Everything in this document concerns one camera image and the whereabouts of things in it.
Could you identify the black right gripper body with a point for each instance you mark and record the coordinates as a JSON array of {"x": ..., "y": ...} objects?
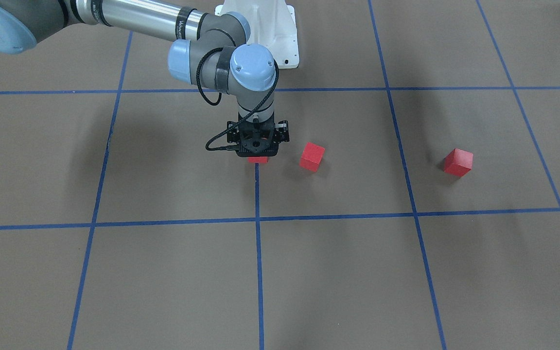
[{"x": 283, "y": 132}]

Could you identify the red block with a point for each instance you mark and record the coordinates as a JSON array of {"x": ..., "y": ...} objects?
[
  {"x": 458, "y": 162},
  {"x": 258, "y": 160},
  {"x": 311, "y": 156}
]

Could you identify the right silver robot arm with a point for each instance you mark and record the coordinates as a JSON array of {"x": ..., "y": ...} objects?
[{"x": 207, "y": 51}]

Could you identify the brown paper table cover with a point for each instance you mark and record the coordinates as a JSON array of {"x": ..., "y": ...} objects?
[{"x": 118, "y": 231}]

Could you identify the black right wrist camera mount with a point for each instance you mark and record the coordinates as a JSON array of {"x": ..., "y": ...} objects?
[{"x": 256, "y": 139}]

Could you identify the white central pedestal column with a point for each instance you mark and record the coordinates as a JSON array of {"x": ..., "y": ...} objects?
[{"x": 273, "y": 25}]

